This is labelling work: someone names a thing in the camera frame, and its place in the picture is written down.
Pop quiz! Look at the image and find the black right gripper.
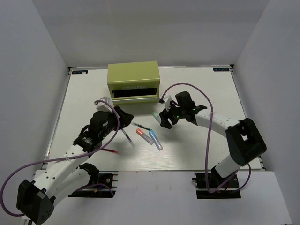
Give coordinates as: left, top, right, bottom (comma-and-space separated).
160, 100, 186, 129

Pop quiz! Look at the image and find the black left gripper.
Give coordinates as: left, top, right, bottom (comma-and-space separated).
100, 106, 134, 140

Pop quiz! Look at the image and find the green highlighter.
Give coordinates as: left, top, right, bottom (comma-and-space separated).
152, 112, 161, 124

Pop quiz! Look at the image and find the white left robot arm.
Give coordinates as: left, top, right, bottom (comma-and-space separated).
16, 106, 134, 225

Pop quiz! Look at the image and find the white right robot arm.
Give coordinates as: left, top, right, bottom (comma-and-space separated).
158, 91, 267, 187

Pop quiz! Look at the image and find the green gel pen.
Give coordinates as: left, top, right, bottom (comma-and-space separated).
131, 122, 152, 131

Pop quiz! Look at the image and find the orange highlighter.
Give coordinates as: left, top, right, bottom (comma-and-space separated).
136, 128, 154, 145

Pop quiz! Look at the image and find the purple gel pen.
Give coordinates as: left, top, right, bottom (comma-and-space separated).
122, 129, 135, 148

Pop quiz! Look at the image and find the blue highlighter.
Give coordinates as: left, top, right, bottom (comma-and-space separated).
149, 130, 163, 150

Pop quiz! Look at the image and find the green metal drawer cabinet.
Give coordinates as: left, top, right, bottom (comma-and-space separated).
107, 61, 160, 98

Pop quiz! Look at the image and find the red gel pen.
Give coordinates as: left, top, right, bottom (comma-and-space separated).
102, 149, 119, 154

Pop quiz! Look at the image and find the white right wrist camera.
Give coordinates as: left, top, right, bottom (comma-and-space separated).
159, 94, 172, 105

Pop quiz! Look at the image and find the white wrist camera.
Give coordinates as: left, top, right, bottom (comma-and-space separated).
94, 96, 113, 112
159, 94, 172, 105

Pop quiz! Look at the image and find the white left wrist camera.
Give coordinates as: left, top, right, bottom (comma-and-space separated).
94, 96, 113, 112

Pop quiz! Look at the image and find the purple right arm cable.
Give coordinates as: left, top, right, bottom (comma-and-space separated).
158, 83, 251, 194

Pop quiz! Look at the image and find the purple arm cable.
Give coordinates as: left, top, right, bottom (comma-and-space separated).
158, 83, 251, 194
0, 99, 124, 216

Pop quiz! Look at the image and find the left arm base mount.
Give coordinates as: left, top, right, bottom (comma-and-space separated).
68, 172, 118, 198

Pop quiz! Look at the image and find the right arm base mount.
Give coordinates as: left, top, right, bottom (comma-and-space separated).
191, 172, 242, 200

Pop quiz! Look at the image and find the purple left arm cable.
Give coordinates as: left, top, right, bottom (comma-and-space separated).
0, 99, 124, 216

